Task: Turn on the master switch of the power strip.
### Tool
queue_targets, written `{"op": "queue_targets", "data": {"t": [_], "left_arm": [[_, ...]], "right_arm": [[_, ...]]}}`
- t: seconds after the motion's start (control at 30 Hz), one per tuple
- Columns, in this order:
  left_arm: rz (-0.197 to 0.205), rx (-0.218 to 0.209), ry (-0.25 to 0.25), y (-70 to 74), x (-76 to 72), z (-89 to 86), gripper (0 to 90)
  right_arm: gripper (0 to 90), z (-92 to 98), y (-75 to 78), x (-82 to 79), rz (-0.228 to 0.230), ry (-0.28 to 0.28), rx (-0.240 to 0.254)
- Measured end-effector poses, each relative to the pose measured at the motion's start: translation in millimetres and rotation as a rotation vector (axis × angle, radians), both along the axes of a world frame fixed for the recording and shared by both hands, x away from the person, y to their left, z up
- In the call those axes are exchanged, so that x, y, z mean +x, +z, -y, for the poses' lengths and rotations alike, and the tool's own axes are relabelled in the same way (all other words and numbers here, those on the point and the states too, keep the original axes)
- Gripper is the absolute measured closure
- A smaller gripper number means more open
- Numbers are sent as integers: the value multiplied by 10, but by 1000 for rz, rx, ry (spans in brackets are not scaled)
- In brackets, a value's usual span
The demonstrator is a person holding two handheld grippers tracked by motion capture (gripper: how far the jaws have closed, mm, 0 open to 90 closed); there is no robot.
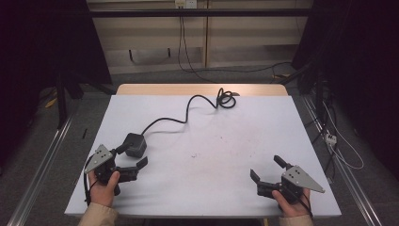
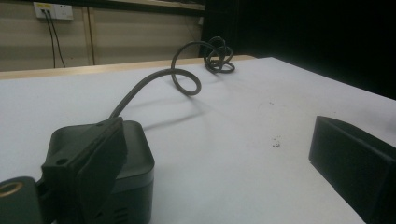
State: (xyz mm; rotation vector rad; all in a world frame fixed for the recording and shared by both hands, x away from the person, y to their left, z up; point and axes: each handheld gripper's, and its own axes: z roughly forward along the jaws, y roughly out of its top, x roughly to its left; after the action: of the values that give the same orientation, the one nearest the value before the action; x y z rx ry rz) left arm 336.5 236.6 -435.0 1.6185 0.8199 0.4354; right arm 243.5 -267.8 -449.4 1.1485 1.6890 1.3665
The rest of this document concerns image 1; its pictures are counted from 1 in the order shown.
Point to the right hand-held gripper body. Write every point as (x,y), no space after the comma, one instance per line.
(298,179)

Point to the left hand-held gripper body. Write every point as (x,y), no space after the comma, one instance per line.
(99,158)

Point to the black power adapter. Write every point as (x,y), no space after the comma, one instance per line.
(136,145)

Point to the person's right hand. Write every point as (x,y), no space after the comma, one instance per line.
(291,207)

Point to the person's left hand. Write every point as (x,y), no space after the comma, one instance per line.
(103,190)

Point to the white table mat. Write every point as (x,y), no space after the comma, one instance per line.
(219,150)

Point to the black metal stand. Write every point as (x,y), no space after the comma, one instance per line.
(61,100)

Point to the yellow floor tape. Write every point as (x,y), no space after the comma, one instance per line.
(50,102)

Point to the wooden table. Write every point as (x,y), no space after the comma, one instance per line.
(175,89)

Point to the black curtain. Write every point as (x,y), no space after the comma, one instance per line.
(37,47)
(360,62)

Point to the aluminium floor rail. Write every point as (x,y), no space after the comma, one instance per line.
(37,175)
(354,185)

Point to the black wall hook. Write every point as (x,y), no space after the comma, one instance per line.
(130,55)
(169,52)

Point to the black horizontal frame bar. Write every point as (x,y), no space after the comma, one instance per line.
(200,12)

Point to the white wall socket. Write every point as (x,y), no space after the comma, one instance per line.
(186,3)

